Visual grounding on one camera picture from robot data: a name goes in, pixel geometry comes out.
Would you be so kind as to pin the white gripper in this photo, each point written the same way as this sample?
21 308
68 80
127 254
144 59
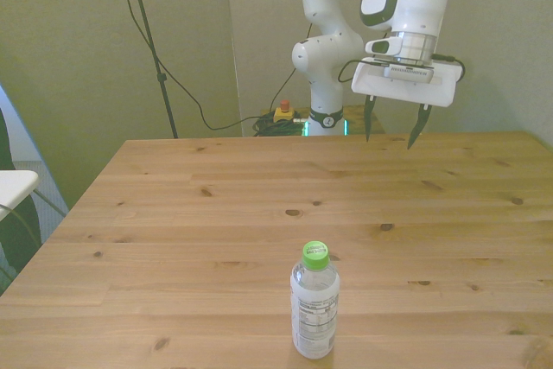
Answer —
440 88

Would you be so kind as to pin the clear water bottle green cap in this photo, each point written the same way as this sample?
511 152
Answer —
314 313

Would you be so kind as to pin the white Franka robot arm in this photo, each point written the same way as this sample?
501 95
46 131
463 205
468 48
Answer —
328 62

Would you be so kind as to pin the black tripod stand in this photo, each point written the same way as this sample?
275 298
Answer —
151 40

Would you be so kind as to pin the yellow emergency stop button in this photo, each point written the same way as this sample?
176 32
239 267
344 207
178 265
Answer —
285 115

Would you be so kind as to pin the white folding table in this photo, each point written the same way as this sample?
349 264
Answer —
15 187

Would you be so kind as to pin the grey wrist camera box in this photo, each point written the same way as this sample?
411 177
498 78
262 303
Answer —
408 73

